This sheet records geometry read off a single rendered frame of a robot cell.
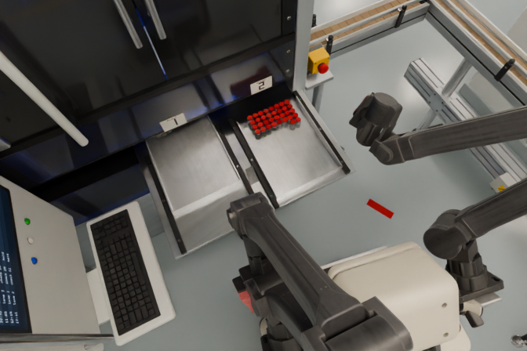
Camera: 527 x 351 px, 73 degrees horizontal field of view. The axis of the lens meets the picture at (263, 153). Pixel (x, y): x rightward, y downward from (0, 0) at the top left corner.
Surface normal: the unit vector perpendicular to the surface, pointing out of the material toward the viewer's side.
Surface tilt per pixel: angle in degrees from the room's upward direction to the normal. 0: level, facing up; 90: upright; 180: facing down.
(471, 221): 50
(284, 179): 0
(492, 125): 62
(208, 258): 0
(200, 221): 0
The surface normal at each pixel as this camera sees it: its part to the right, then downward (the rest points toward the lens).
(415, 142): -0.58, 0.22
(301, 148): -0.04, -0.45
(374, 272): -0.22, -0.91
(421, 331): 0.18, 0.32
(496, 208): -0.74, 0.26
